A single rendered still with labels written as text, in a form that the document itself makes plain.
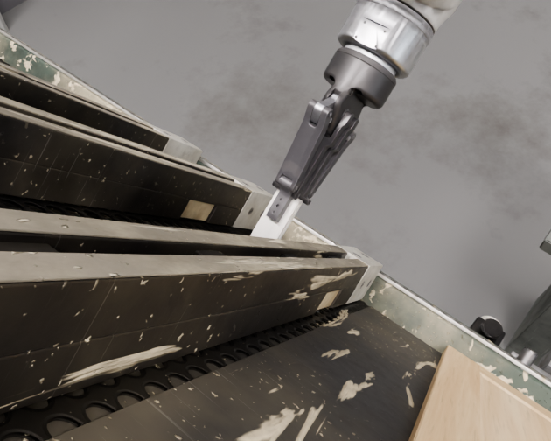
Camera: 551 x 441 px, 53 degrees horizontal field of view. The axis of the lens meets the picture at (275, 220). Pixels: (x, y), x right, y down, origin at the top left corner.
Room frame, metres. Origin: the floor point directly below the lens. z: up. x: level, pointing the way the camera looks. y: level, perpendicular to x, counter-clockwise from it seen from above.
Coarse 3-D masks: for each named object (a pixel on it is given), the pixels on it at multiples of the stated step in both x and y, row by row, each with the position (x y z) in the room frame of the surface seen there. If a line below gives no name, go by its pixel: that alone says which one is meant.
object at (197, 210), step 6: (192, 204) 0.44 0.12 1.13; (198, 204) 0.44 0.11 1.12; (204, 204) 0.45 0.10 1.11; (210, 204) 0.46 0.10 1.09; (186, 210) 0.43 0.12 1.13; (192, 210) 0.44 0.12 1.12; (198, 210) 0.44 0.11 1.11; (204, 210) 0.45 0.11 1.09; (210, 210) 0.46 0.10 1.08; (180, 216) 0.42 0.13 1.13; (186, 216) 0.43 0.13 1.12; (192, 216) 0.43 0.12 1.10; (198, 216) 0.44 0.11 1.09; (204, 216) 0.45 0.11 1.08
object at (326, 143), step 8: (344, 120) 0.41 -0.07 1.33; (336, 128) 0.40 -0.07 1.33; (344, 128) 0.41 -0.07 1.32; (336, 136) 0.40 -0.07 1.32; (320, 144) 0.39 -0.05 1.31; (328, 144) 0.39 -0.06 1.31; (320, 152) 0.38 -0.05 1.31; (312, 160) 0.38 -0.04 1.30; (320, 160) 0.38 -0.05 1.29; (312, 168) 0.37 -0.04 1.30; (304, 176) 0.36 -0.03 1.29; (272, 184) 0.37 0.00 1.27; (304, 184) 0.36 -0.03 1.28; (296, 192) 0.35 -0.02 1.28
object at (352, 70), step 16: (336, 64) 0.45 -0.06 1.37; (352, 64) 0.44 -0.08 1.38; (368, 64) 0.44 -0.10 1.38; (336, 80) 0.43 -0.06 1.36; (352, 80) 0.43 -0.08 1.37; (368, 80) 0.43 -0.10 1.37; (384, 80) 0.43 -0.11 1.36; (352, 96) 0.43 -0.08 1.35; (368, 96) 0.42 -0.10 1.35; (384, 96) 0.43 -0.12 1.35; (336, 112) 0.41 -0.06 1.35; (352, 112) 0.43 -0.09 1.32
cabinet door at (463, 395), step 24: (456, 360) 0.27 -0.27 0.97; (432, 384) 0.18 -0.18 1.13; (456, 384) 0.19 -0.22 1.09; (480, 384) 0.22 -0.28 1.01; (504, 384) 0.25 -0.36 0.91; (432, 408) 0.13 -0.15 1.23; (456, 408) 0.15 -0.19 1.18; (480, 408) 0.16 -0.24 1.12; (504, 408) 0.18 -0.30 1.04; (528, 408) 0.20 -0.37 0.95; (432, 432) 0.10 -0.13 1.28; (456, 432) 0.11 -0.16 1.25; (480, 432) 0.12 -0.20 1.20; (504, 432) 0.13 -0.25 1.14; (528, 432) 0.14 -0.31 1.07
